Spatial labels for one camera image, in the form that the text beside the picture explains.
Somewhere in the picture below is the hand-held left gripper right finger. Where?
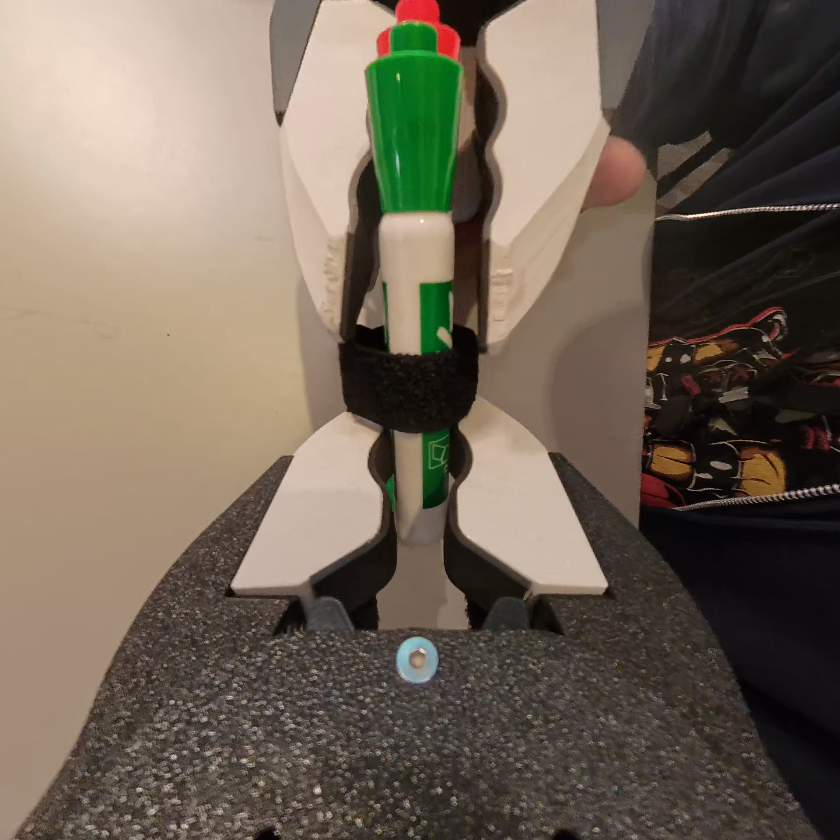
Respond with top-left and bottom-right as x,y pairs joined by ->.
444,398 -> 610,598

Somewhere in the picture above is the person's right hand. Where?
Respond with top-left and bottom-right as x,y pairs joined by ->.
583,137 -> 648,212

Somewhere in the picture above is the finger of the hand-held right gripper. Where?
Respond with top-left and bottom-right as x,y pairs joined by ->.
280,0 -> 403,349
476,0 -> 613,354

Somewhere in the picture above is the red marker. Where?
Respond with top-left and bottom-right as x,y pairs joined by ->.
392,0 -> 462,61

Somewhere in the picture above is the black velcro strap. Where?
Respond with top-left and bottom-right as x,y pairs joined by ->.
339,326 -> 480,435

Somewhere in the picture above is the green marker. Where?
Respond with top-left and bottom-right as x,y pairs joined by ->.
365,27 -> 464,547

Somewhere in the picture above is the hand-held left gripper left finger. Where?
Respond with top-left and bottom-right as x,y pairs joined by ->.
230,414 -> 399,598

